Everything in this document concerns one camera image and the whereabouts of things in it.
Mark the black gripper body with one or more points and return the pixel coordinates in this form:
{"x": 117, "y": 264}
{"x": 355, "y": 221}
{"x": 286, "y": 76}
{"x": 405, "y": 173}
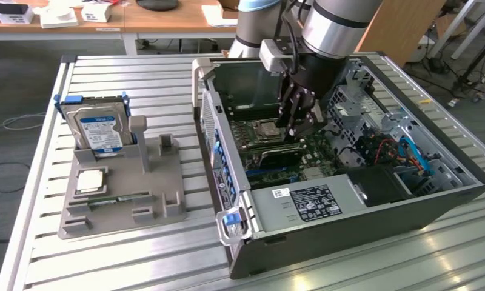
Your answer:
{"x": 317, "y": 75}

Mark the green graphics card black cooler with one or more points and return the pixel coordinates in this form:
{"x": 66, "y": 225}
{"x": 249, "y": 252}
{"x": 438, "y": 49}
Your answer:
{"x": 282, "y": 159}

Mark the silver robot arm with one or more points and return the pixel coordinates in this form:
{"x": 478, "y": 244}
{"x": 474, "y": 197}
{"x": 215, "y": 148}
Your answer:
{"x": 334, "y": 27}

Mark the installed silver CPU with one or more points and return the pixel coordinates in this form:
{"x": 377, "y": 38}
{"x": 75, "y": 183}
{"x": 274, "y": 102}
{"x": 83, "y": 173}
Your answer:
{"x": 269, "y": 129}

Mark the green motherboard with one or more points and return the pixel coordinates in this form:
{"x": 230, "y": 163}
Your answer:
{"x": 318, "y": 157}

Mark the metal CPU socket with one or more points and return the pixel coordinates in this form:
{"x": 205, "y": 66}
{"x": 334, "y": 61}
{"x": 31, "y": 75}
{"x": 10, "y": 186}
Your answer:
{"x": 257, "y": 133}

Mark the silver chipset heat sink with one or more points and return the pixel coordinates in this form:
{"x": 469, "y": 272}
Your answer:
{"x": 314, "y": 173}

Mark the blue card latch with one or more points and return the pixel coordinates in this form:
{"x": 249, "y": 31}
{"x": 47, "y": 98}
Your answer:
{"x": 222, "y": 160}
{"x": 226, "y": 171}
{"x": 230, "y": 185}
{"x": 217, "y": 148}

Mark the wooden cabinet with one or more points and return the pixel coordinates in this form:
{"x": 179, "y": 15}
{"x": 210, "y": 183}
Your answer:
{"x": 399, "y": 27}

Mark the yellow clip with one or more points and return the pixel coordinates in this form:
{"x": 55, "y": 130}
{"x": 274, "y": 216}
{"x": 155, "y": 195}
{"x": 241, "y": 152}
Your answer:
{"x": 423, "y": 102}

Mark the grey power supply unit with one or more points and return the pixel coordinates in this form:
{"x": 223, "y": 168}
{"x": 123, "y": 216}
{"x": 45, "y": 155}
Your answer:
{"x": 274, "y": 212}

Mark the white paper stack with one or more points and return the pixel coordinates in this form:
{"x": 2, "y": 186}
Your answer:
{"x": 217, "y": 15}

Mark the blue release tab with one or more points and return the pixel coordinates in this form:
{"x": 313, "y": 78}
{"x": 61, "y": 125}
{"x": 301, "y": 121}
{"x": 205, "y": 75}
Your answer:
{"x": 230, "y": 219}

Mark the black tripod stand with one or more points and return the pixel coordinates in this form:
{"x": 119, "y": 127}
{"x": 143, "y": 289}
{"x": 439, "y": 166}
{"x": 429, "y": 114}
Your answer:
{"x": 474, "y": 65}

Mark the grey plastic parts rack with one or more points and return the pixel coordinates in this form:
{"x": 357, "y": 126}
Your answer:
{"x": 161, "y": 179}

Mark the black open PC case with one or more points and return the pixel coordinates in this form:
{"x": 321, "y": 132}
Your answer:
{"x": 347, "y": 242}

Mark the black round object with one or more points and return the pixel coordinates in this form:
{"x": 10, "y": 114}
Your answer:
{"x": 157, "y": 4}

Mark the hard disk in blue caddy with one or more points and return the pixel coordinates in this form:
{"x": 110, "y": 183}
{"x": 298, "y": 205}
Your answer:
{"x": 98, "y": 130}

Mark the loose green RAM stick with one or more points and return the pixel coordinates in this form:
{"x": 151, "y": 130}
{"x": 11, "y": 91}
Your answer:
{"x": 105, "y": 200}

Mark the loose silver CPU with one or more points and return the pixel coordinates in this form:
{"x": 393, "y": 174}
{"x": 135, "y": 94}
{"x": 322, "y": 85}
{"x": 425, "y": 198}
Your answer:
{"x": 89, "y": 182}

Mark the small white box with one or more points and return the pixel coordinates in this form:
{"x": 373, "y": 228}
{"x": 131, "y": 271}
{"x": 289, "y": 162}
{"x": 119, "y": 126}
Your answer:
{"x": 95, "y": 13}

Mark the white round dial device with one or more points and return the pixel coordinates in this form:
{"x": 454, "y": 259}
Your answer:
{"x": 59, "y": 18}

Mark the white box black lid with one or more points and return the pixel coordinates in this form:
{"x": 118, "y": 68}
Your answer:
{"x": 13, "y": 16}

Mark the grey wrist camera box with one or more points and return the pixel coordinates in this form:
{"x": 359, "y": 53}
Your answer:
{"x": 271, "y": 57}

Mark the wooden desk white frame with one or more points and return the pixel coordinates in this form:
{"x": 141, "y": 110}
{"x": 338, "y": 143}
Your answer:
{"x": 7, "y": 28}
{"x": 165, "y": 21}

